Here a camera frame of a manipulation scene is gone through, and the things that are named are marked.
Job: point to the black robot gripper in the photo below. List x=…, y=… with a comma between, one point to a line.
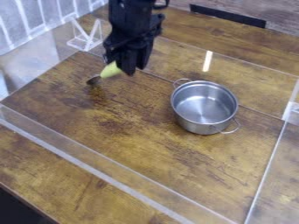
x=135, y=28

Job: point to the stainless steel pot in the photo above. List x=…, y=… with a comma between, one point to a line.
x=204, y=107

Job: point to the clear acrylic bracket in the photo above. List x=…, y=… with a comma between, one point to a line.
x=85, y=41

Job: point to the black wall strip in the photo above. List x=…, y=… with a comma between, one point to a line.
x=246, y=20

